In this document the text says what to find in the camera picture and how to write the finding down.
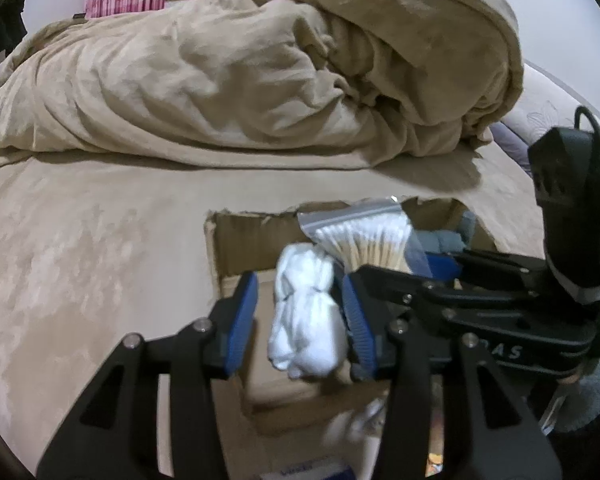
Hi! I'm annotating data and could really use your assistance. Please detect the blue-grey folded cloth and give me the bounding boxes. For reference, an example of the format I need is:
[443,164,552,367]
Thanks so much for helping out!
[417,211,479,257]

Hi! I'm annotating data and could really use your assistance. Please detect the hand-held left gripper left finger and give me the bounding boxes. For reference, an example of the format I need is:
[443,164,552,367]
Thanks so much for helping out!
[36,271,259,480]

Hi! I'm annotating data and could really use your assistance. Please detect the blue and white packet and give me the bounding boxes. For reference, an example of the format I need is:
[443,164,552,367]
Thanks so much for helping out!
[259,454,352,480]

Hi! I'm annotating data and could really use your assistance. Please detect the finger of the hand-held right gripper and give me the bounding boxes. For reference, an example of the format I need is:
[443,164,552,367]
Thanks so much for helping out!
[424,249,549,287]
[351,263,552,330]

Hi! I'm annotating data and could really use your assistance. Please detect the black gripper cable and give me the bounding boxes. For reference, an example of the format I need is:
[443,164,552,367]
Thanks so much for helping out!
[573,106,600,137]

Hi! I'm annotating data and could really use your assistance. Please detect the grey fluffy rug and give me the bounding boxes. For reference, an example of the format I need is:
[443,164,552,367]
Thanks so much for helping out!
[554,359,600,434]

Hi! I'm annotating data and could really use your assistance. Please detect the white floral pillow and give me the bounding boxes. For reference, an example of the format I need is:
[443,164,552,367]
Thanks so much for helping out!
[500,59,600,152]

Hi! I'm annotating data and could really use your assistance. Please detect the beige bed sheet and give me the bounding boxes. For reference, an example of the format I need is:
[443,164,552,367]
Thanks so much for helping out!
[0,144,547,480]

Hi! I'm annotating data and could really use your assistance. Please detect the lilac pillow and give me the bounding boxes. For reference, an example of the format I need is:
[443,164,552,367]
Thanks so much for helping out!
[489,124,535,177]

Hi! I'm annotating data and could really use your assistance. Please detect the white socks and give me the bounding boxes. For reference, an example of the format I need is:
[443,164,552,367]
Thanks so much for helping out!
[267,242,349,380]

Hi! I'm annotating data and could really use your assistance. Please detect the brown cardboard box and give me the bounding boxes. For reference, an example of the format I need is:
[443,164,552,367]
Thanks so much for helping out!
[203,197,499,480]

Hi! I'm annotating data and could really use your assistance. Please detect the beige fleece blanket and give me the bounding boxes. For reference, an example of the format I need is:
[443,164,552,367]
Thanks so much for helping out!
[0,0,526,172]

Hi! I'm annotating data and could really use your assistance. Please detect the clear bag of cotton swabs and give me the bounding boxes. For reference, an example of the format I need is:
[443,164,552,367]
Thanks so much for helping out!
[296,198,434,278]

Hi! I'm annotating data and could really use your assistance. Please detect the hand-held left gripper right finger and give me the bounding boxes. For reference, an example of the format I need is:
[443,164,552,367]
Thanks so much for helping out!
[340,273,564,480]

